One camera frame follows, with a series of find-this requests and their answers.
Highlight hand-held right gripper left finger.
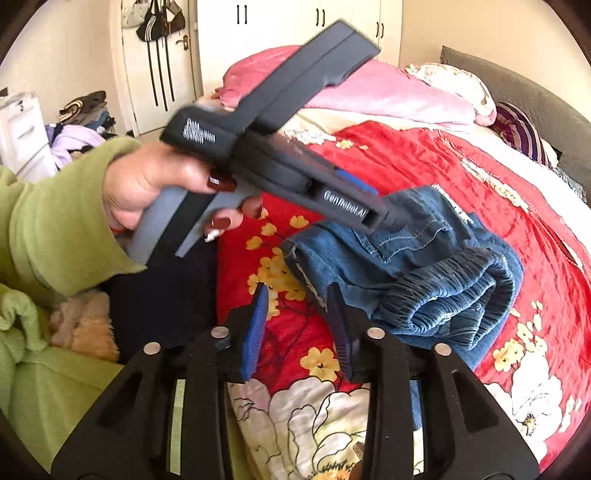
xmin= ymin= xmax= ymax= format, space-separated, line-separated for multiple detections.
xmin=51 ymin=282 xmax=271 ymax=480

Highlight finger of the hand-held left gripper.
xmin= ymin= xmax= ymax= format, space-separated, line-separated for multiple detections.
xmin=335 ymin=167 xmax=410 ymax=230

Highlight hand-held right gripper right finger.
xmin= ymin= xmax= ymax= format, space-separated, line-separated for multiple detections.
xmin=325 ymin=282 xmax=541 ymax=480

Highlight blue denim pants lace trim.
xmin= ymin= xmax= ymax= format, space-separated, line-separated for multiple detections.
xmin=281 ymin=185 xmax=525 ymax=371

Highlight person's left forearm green sleeve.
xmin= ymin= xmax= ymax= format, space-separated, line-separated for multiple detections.
xmin=0 ymin=136 xmax=149 ymax=297

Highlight person's left hand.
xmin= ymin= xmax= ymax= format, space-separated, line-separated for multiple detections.
xmin=102 ymin=141 xmax=265 ymax=241

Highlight pink quilt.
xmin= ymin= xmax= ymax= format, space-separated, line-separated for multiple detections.
xmin=212 ymin=45 xmax=498 ymax=133

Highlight dark cloth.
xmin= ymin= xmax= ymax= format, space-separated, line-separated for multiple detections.
xmin=98 ymin=234 xmax=221 ymax=366

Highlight cream wardrobe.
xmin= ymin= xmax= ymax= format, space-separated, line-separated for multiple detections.
xmin=196 ymin=0 xmax=403 ymax=95

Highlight floral pillow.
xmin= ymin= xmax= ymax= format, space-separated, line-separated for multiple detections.
xmin=405 ymin=62 xmax=498 ymax=117

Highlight white door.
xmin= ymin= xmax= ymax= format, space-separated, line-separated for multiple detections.
xmin=121 ymin=0 xmax=205 ymax=136

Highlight purple striped pillow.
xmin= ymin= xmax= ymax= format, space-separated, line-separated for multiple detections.
xmin=490 ymin=102 xmax=563 ymax=171

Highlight beige fluffy cloth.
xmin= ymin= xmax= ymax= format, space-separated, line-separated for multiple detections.
xmin=48 ymin=290 xmax=122 ymax=364

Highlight red floral bedspread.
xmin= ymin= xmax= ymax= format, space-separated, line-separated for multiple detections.
xmin=216 ymin=120 xmax=591 ymax=480

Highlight hanging bags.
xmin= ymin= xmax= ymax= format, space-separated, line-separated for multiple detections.
xmin=122 ymin=0 xmax=188 ymax=112

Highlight pile of loose clothes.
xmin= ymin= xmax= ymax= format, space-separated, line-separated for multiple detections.
xmin=45 ymin=90 xmax=136 ymax=169

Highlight grey headboard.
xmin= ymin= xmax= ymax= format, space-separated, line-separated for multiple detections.
xmin=438 ymin=45 xmax=591 ymax=205

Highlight person's green garment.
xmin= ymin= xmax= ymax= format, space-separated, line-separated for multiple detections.
xmin=0 ymin=282 xmax=252 ymax=480

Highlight white drawer unit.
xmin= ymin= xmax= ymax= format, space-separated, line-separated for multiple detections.
xmin=0 ymin=91 xmax=58 ymax=182

